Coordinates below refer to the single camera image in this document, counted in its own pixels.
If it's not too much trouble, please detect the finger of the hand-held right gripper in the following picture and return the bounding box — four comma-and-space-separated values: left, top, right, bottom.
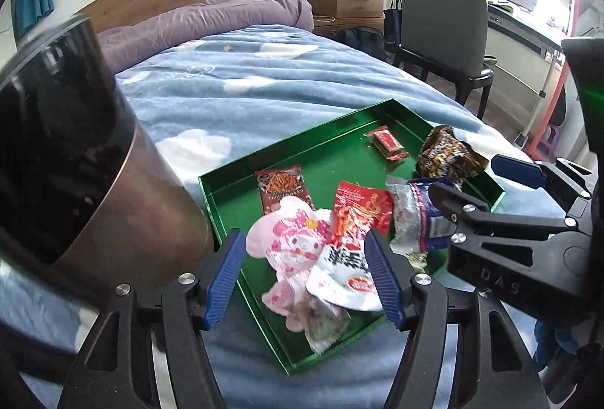
428, 181, 567, 301
491, 155, 595, 221

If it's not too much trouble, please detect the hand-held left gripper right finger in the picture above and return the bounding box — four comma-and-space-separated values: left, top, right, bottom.
363, 230, 550, 409

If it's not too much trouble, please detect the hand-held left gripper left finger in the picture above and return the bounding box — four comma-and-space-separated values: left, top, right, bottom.
57, 228, 247, 409

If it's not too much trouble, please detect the red white long snack packet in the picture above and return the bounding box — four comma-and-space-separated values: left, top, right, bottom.
306, 181, 394, 312

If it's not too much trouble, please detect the dark blue snack packet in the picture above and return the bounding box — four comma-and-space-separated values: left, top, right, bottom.
386, 175, 454, 256

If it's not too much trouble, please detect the brown snack packet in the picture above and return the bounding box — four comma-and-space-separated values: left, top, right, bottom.
415, 125, 489, 193

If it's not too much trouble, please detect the small clear candy packet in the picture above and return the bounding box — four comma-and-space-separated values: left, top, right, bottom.
295, 296, 352, 355

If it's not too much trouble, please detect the pink cartoon snack packet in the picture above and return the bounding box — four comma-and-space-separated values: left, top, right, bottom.
245, 195, 333, 334

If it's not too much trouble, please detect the red stick snack packet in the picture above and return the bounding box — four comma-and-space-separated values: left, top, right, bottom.
255, 165, 316, 214

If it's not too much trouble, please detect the small red candy packet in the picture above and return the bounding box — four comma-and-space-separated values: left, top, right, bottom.
365, 126, 409, 162

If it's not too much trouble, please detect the green tray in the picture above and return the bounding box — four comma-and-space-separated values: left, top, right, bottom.
198, 98, 507, 376

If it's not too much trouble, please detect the person's right hand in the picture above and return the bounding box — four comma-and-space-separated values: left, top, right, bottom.
533, 321, 583, 405

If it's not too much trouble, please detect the grey chair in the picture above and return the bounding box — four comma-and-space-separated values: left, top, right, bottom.
393, 0, 495, 120

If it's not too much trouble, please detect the black brown kettle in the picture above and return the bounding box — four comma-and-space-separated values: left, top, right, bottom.
0, 13, 215, 391

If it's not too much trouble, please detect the black backpack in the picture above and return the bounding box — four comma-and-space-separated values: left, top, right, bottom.
342, 26, 388, 63

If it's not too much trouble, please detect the blue cloud blanket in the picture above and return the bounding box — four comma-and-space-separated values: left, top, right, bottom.
0, 25, 539, 409

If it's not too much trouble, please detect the purple pillow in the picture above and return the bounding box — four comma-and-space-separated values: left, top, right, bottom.
97, 0, 314, 75

